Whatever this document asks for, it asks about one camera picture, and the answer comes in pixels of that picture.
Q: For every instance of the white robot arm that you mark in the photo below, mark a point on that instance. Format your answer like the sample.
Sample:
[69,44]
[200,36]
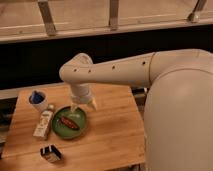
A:
[178,114]

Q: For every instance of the metal railing post right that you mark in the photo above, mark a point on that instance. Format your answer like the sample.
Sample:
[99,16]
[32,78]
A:
[195,14]

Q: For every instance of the metal railing post left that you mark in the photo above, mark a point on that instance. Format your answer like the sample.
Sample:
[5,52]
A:
[47,17]

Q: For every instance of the black and white eraser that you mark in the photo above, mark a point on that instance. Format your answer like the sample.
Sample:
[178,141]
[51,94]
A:
[51,154]

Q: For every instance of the green plate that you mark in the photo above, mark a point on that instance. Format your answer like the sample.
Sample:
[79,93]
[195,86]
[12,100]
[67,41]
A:
[64,132]

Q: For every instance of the white milk carton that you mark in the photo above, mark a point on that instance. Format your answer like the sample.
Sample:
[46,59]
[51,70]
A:
[42,128]

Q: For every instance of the metal railing post middle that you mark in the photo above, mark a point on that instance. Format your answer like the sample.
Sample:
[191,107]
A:
[113,14]

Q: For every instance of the wooden table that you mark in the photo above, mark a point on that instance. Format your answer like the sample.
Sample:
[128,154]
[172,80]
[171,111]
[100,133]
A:
[114,137]

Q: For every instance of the red chili pepper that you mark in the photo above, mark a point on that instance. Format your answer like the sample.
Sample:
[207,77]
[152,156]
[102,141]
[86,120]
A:
[69,123]

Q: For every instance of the metal railing post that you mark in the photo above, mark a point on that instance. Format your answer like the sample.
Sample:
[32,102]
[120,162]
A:
[47,17]
[195,14]
[113,14]

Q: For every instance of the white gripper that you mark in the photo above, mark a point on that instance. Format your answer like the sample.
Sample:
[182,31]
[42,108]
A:
[81,94]

